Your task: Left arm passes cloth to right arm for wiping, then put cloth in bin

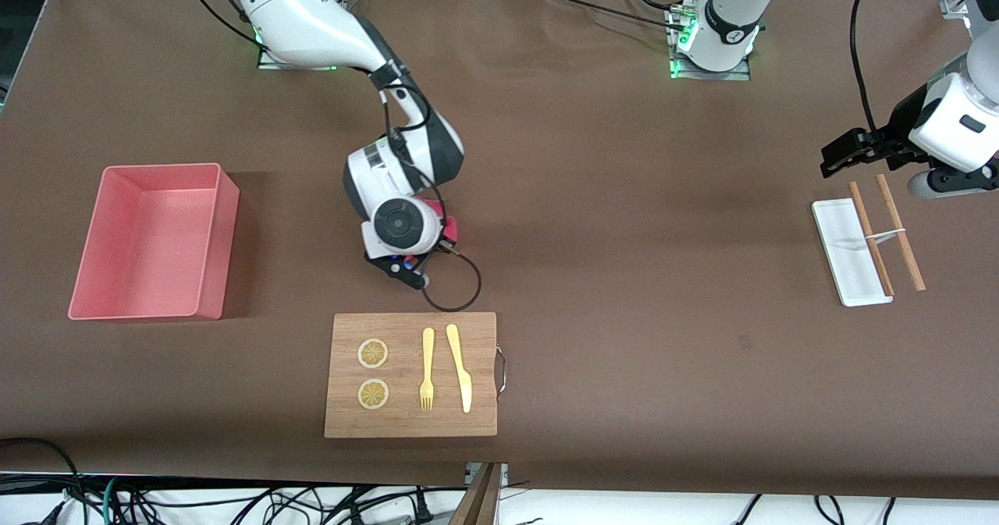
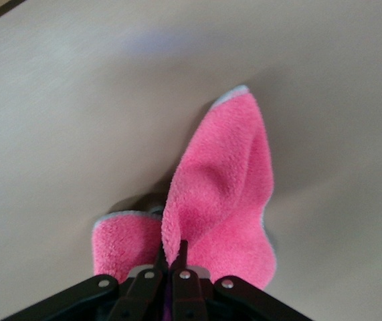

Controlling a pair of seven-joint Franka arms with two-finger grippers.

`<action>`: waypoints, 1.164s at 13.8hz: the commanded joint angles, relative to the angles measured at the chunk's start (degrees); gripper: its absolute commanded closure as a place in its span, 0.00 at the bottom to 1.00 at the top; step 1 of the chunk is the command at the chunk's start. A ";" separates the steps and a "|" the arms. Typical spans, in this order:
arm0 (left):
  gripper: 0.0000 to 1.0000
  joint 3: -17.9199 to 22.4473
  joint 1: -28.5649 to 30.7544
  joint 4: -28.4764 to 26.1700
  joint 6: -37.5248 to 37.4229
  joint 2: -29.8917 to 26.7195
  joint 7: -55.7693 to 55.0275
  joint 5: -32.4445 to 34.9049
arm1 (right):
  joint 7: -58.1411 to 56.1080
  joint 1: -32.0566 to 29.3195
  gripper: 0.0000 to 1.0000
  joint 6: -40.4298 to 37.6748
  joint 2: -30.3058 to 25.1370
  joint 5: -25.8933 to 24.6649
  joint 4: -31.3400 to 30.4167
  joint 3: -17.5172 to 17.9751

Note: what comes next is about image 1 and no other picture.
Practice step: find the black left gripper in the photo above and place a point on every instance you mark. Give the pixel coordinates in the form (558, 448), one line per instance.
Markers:
(892, 139)

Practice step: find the red cloth with grey backing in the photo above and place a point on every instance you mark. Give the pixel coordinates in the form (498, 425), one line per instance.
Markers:
(451, 228)

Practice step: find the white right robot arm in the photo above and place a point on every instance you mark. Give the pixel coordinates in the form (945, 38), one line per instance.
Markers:
(312, 26)

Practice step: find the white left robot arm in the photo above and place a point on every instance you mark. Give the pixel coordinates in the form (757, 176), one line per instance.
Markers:
(730, 18)

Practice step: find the brown wooden stick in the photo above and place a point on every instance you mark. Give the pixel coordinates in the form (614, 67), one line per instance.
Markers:
(870, 236)
(897, 225)

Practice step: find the white rubber band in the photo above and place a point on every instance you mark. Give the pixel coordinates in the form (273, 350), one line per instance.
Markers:
(886, 235)

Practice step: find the white rectangular tray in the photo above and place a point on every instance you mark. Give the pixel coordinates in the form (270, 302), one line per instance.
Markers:
(843, 252)

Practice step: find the yellow plastic knife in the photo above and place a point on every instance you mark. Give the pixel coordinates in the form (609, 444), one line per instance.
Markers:
(460, 369)

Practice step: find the yellow plastic fork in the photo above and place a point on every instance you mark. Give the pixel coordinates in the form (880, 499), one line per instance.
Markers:
(428, 353)

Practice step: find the wooden plank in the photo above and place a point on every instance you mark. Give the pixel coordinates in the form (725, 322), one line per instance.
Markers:
(476, 501)

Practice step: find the lemon slice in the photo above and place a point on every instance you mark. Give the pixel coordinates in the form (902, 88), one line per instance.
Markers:
(372, 353)
(373, 395)

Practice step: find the black power plug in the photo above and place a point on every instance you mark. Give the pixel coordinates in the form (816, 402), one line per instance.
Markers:
(422, 509)

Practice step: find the pink plastic bin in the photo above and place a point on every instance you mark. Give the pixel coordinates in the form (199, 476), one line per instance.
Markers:
(148, 244)

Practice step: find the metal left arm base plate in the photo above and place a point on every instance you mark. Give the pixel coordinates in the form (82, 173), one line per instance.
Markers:
(675, 69)

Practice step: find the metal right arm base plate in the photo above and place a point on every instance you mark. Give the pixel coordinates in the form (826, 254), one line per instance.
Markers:
(269, 63)

